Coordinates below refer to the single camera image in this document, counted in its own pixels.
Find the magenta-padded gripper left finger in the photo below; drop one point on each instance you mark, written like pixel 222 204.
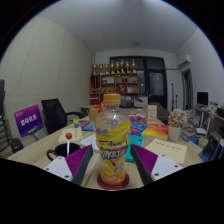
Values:
pixel 66 165

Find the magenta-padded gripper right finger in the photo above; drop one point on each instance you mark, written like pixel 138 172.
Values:
pixel 156 165

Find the orange drink bottle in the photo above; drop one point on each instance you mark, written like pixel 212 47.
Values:
pixel 112 143

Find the red ball-tipped white stick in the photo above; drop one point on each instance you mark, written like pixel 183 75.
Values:
pixel 68 136

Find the cream card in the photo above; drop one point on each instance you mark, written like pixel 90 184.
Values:
pixel 75 135

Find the white paper sheet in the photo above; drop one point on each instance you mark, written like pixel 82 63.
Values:
pixel 89 140

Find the orange red booklet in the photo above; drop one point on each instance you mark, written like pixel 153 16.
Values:
pixel 156 130

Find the blue colourful booklet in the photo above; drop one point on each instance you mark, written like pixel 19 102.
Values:
pixel 137 128
pixel 85 125

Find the pink flowers in white pot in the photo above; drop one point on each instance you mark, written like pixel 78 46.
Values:
pixel 177 121

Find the stack of books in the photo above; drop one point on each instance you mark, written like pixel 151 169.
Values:
pixel 191 128

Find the black office chair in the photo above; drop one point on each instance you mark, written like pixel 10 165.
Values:
pixel 55 115

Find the orange and white standing card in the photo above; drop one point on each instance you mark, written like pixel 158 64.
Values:
pixel 151 114

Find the yellow gift box red ribbon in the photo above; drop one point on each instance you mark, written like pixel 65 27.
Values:
pixel 94 114

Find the purple sign board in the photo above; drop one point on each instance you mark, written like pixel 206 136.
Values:
pixel 29 120

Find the long cluttered side desk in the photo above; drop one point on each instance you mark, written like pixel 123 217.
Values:
pixel 213 116

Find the black computer monitor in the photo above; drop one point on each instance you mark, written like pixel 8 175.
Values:
pixel 202 98

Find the dark glass door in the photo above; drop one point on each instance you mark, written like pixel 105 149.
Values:
pixel 155 83

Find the wooden shelf unit with trophies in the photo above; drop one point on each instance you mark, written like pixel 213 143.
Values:
pixel 115 85

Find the white wall air conditioner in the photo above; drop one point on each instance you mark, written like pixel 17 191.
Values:
pixel 184 61

